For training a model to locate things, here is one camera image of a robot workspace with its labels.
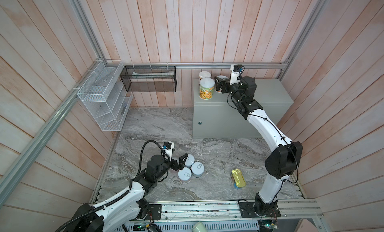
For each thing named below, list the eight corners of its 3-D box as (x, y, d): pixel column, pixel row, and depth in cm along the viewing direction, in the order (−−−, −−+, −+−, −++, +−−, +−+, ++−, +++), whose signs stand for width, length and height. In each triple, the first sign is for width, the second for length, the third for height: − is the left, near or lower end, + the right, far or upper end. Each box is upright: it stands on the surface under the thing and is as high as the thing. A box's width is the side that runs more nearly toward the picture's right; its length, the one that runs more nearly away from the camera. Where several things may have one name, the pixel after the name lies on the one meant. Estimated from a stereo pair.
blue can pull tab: (191, 177, 87) (191, 174, 82) (191, 165, 91) (191, 161, 86) (204, 177, 87) (205, 174, 82) (203, 165, 91) (204, 161, 86)
